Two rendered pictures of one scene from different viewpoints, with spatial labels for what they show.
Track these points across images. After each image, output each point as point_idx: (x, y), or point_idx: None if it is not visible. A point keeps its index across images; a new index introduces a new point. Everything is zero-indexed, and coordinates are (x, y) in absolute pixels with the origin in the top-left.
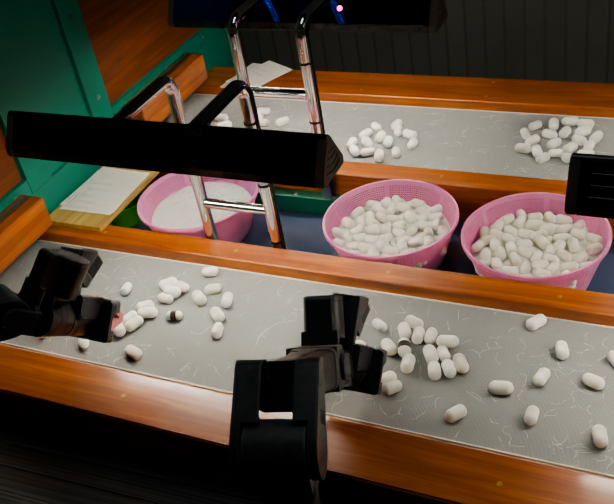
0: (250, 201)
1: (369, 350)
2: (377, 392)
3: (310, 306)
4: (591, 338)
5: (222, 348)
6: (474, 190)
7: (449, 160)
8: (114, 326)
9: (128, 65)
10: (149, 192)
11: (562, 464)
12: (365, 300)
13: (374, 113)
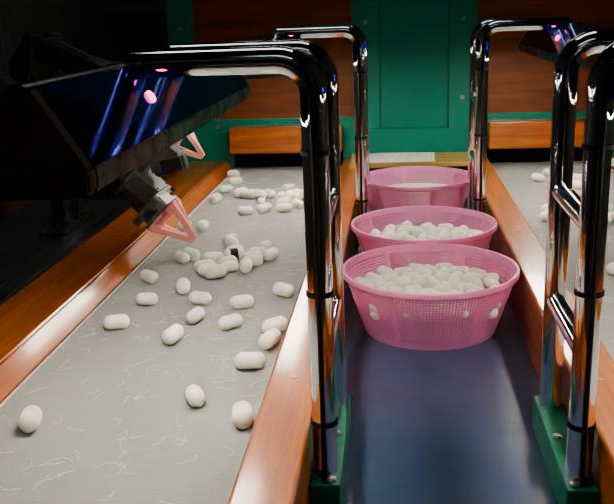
0: (416, 187)
1: (150, 189)
2: (133, 221)
3: None
4: (271, 317)
5: (229, 218)
6: (507, 247)
7: (574, 242)
8: (188, 154)
9: (520, 92)
10: (414, 169)
11: (87, 317)
12: (171, 151)
13: None
